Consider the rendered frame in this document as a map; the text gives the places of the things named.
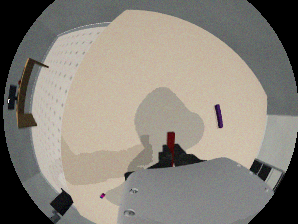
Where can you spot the purple rod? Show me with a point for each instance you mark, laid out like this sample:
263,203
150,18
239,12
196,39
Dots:
219,116

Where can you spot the dark red rod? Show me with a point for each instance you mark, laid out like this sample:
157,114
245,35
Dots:
171,143

